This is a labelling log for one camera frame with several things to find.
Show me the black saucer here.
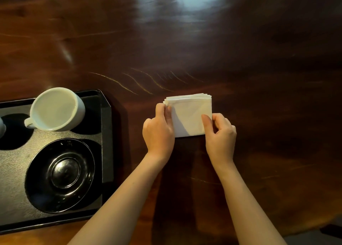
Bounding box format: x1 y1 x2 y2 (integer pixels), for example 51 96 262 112
25 138 95 214

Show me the person's right forearm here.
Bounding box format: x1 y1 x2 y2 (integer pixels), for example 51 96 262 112
212 161 287 245

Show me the white napkin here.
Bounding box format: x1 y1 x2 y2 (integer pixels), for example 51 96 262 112
163 93 213 138

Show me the person's left forearm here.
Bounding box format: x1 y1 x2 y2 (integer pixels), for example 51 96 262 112
67 152 168 245

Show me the person's right hand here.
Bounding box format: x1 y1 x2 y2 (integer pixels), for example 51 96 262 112
201 113 237 165

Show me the black serving tray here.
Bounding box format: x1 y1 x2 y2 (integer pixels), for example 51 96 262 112
0 89 114 234

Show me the person's left hand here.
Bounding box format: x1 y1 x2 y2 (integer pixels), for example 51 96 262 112
142 103 175 159

